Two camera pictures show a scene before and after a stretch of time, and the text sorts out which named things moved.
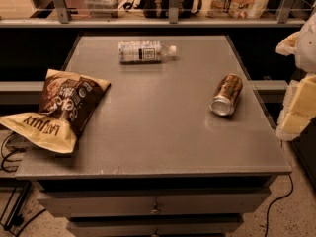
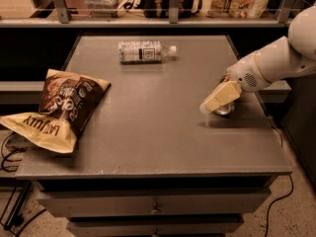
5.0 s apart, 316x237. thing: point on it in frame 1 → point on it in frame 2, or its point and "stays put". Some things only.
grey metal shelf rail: [63, 20] stays put
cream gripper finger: [299, 109] → [227, 92]
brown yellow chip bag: [65, 104] stays put
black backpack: [154, 1] stays put
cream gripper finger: [288, 44] → [226, 80]
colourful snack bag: [244, 1] stays put
